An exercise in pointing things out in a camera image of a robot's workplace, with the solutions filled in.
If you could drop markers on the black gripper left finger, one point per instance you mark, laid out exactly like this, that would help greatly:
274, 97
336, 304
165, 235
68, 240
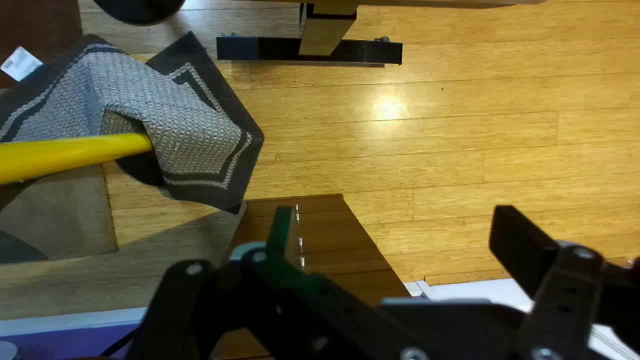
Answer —
200, 312

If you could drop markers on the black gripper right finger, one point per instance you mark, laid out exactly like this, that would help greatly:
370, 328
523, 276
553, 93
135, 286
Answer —
566, 293

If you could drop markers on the dark round object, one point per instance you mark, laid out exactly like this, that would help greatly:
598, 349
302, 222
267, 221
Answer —
141, 10

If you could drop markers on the brown wooden cabinet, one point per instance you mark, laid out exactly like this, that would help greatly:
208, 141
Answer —
341, 233

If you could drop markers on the yellow pole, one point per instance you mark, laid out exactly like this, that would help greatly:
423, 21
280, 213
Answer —
52, 157

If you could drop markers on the white paper label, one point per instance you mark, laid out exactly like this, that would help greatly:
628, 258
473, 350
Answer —
20, 62

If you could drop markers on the tan desk leg black foot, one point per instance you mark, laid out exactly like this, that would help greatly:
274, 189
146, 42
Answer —
321, 37

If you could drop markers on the grey rug with dark border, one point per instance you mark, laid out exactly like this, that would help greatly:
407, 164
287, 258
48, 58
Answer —
181, 126

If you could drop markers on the tan floor mat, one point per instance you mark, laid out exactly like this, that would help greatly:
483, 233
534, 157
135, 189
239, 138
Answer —
60, 211

